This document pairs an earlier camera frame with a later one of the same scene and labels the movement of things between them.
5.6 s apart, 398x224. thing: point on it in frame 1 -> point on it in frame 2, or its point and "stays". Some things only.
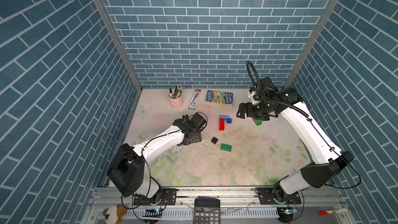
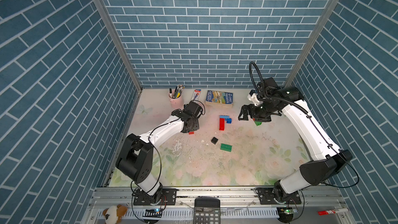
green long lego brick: (226, 147) stays
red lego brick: (222, 124) stays
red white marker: (340, 210) stays
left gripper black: (198, 138) -> (196, 125)
